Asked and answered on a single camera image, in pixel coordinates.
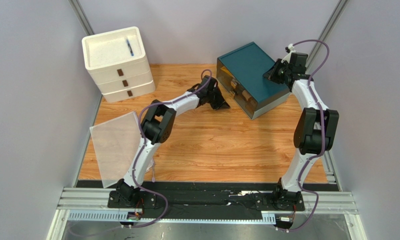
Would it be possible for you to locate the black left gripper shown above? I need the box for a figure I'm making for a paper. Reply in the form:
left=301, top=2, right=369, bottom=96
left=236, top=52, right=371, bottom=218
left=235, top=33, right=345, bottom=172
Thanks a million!
left=206, top=85, right=231, bottom=110

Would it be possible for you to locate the clear acrylic drawer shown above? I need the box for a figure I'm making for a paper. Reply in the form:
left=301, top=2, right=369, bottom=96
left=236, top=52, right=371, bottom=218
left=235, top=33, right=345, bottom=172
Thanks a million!
left=217, top=65, right=258, bottom=118

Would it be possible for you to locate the teal drawer organizer box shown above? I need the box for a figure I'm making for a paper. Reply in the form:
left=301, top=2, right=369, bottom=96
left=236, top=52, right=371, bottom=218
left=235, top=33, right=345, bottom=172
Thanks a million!
left=216, top=42, right=290, bottom=120

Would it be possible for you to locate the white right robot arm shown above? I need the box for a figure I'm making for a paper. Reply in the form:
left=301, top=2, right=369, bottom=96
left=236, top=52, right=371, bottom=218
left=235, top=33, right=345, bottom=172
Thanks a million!
left=267, top=50, right=339, bottom=208

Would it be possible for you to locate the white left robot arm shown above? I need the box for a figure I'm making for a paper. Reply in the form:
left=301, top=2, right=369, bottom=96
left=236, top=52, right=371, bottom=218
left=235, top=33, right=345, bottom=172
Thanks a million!
left=116, top=75, right=230, bottom=206

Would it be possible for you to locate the white three drawer cabinet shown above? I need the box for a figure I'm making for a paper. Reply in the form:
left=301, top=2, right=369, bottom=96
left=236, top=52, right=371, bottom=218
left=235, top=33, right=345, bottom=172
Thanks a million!
left=81, top=26, right=156, bottom=103

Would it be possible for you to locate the blue pen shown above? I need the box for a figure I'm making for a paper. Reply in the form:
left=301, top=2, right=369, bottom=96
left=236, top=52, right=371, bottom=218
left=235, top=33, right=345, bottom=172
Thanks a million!
left=126, top=38, right=135, bottom=57

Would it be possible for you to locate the white mesh pouch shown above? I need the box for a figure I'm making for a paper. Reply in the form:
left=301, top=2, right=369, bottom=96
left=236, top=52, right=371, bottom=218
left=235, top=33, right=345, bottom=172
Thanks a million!
left=90, top=111, right=160, bottom=188

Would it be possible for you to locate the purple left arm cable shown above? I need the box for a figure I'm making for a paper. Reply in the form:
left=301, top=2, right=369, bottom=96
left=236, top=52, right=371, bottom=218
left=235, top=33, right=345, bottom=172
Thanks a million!
left=68, top=68, right=214, bottom=238

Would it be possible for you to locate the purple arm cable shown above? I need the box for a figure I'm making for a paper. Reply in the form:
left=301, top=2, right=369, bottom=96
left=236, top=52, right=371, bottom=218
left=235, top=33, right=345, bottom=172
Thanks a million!
left=273, top=39, right=331, bottom=233
left=68, top=68, right=214, bottom=238

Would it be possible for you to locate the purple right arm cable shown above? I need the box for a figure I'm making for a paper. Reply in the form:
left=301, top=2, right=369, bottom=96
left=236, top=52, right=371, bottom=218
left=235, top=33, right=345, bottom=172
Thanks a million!
left=273, top=39, right=331, bottom=233

